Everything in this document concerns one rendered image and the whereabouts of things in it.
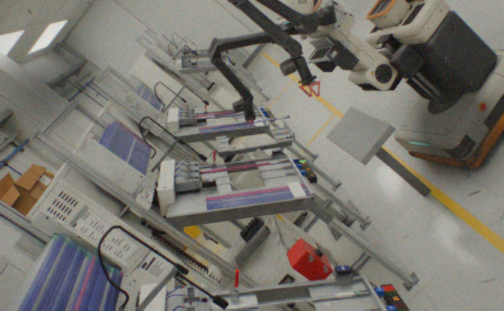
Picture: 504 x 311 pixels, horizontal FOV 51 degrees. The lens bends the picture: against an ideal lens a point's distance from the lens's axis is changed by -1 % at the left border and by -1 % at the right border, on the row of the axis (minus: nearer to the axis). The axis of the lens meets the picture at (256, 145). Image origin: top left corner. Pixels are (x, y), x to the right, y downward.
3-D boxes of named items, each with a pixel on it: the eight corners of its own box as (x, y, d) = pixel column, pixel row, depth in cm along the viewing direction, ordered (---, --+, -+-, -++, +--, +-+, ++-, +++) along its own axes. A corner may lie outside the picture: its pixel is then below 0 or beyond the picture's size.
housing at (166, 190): (178, 181, 318) (175, 159, 314) (177, 214, 271) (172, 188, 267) (164, 183, 317) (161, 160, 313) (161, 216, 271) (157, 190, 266)
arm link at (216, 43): (211, 46, 283) (205, 37, 289) (212, 67, 292) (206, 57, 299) (289, 32, 296) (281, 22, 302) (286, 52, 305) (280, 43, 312)
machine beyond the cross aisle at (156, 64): (264, 85, 826) (166, 4, 775) (272, 95, 747) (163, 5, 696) (208, 152, 844) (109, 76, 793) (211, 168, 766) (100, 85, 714)
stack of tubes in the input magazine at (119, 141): (151, 147, 309) (112, 118, 301) (145, 176, 260) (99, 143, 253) (138, 163, 310) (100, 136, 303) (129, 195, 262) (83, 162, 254)
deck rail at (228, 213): (314, 207, 261) (313, 195, 259) (315, 208, 259) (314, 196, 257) (167, 227, 254) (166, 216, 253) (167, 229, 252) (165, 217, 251)
